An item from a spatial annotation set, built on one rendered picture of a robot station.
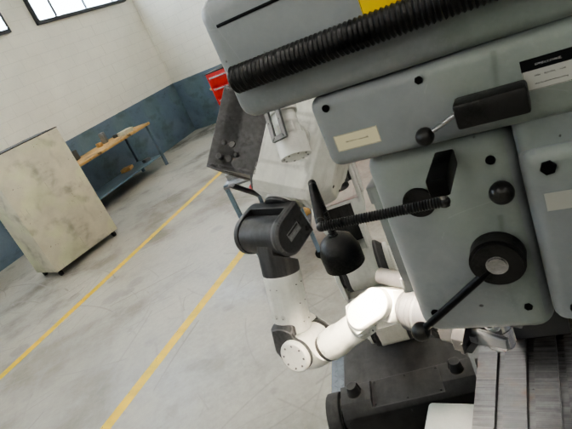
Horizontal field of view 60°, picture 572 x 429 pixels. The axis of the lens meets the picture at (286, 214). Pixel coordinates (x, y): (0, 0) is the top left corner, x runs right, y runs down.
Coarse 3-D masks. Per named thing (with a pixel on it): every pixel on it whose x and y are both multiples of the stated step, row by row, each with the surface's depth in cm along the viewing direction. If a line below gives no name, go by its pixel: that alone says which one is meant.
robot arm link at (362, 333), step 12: (372, 288) 100; (360, 300) 101; (372, 300) 99; (384, 300) 97; (348, 312) 103; (360, 312) 101; (372, 312) 99; (384, 312) 97; (348, 324) 106; (360, 324) 101; (372, 324) 100; (360, 336) 104
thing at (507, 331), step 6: (492, 330) 83; (498, 330) 82; (504, 330) 82; (510, 330) 83; (510, 336) 83; (510, 342) 84; (516, 342) 85; (492, 348) 85; (498, 348) 84; (510, 348) 84
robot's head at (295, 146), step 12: (288, 108) 101; (276, 120) 102; (288, 120) 101; (276, 132) 103; (288, 132) 100; (300, 132) 100; (276, 144) 102; (288, 144) 100; (300, 144) 100; (288, 156) 100; (300, 156) 103
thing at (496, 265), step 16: (480, 240) 65; (496, 240) 63; (512, 240) 63; (480, 256) 65; (496, 256) 64; (512, 256) 63; (480, 272) 66; (496, 272) 65; (512, 272) 64; (464, 288) 68; (448, 304) 71; (432, 320) 73; (416, 336) 74
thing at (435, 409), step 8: (432, 408) 122; (440, 408) 121; (448, 408) 120; (456, 408) 120; (464, 408) 119; (472, 408) 118; (432, 416) 120; (440, 416) 119; (448, 416) 118; (456, 416) 117; (464, 416) 117; (472, 416) 116; (432, 424) 118; (440, 424) 117; (448, 424) 117; (456, 424) 116; (464, 424) 115
